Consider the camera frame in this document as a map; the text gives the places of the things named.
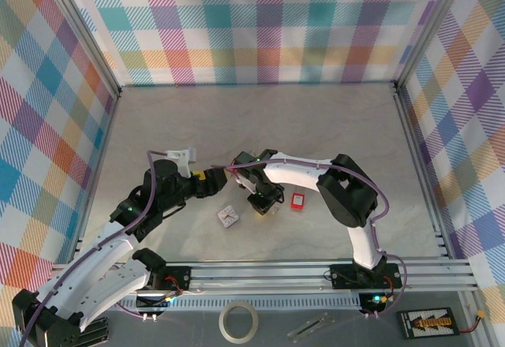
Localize small white square clock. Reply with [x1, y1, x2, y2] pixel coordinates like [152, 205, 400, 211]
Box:
[216, 204, 241, 229]

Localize small black controller board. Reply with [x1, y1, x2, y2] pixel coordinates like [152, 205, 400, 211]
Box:
[359, 291, 394, 313]
[136, 292, 177, 312]

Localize roll of clear tape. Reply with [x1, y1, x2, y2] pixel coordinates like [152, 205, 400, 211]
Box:
[219, 300, 260, 343]

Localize black bars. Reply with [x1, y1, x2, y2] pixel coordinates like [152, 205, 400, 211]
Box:
[77, 317, 110, 344]

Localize black charger board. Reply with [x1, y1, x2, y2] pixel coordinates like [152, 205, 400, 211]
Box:
[396, 306, 458, 340]

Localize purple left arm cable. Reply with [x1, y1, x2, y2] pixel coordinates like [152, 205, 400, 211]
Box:
[19, 149, 169, 347]

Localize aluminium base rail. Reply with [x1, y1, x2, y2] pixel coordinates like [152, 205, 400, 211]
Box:
[50, 259, 481, 297]

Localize aluminium left side rail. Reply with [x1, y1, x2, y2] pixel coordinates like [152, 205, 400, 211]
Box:
[69, 86, 123, 265]

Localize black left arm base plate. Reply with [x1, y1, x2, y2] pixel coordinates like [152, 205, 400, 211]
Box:
[149, 266, 193, 293]

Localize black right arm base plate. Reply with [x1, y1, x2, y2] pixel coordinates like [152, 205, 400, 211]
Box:
[329, 263, 403, 289]

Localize white slotted cable duct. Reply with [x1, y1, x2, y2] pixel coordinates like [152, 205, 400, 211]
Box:
[118, 297, 364, 312]

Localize aluminium right side rail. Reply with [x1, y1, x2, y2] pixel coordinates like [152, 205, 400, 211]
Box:
[394, 82, 453, 259]

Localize aluminium left corner post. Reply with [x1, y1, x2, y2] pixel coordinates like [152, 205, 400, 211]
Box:
[37, 0, 122, 99]

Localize aluminium corner post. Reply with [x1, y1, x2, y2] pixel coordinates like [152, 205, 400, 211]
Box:
[394, 0, 474, 91]
[37, 0, 122, 99]

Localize aluminium right corner post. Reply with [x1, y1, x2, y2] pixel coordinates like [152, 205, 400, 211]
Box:
[394, 0, 474, 91]

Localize red wire with yellow plug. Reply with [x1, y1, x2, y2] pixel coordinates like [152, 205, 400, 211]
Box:
[457, 309, 487, 334]

